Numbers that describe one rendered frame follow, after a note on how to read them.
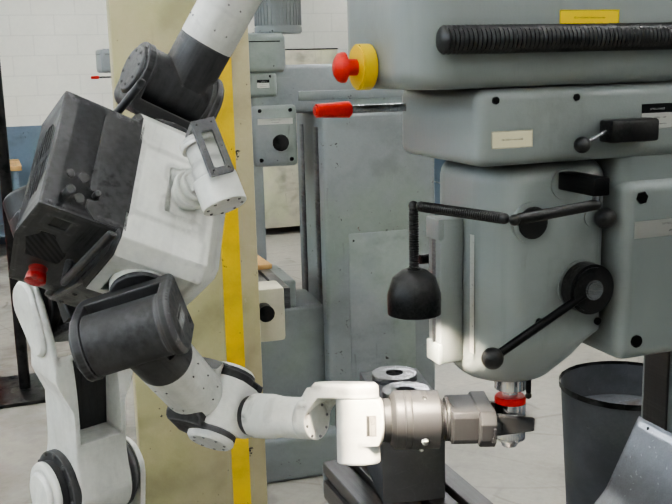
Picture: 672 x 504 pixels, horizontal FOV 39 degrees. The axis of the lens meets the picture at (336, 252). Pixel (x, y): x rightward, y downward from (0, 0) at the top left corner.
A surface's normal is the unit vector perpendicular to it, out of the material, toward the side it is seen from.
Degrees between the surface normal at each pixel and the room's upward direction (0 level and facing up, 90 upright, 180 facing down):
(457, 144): 90
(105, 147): 59
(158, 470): 90
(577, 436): 94
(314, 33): 90
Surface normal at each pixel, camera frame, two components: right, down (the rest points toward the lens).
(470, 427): 0.04, 0.20
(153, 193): 0.58, -0.40
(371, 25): -0.94, 0.09
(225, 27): 0.33, 0.42
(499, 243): -0.32, 0.19
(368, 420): 0.04, -0.07
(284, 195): 0.35, 0.18
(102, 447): 0.69, 0.22
